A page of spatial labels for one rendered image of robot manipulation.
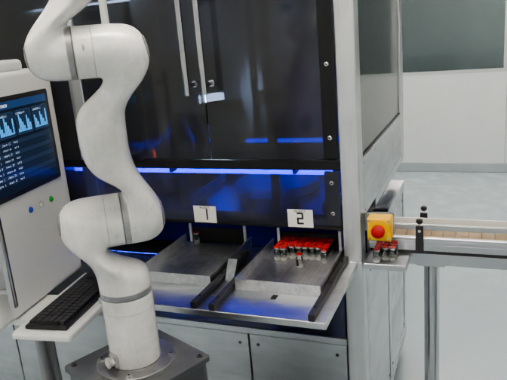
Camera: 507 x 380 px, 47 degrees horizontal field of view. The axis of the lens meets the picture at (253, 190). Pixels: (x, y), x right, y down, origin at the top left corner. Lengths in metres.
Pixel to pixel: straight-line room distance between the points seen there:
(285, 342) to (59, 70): 1.29
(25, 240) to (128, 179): 0.80
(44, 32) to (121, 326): 0.66
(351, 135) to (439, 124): 4.67
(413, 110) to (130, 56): 5.41
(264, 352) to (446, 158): 4.63
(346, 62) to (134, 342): 0.96
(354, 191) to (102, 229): 0.82
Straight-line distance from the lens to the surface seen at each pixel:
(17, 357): 2.84
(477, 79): 6.33
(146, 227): 1.31
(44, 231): 2.09
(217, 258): 1.98
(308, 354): 2.09
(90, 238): 1.31
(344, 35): 1.74
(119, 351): 1.44
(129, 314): 1.38
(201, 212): 2.00
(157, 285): 1.84
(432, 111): 6.39
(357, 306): 1.95
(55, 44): 1.15
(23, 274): 2.01
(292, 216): 1.88
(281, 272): 1.83
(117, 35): 1.15
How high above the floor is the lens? 1.61
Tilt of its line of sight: 15 degrees down
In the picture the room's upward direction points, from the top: 5 degrees counter-clockwise
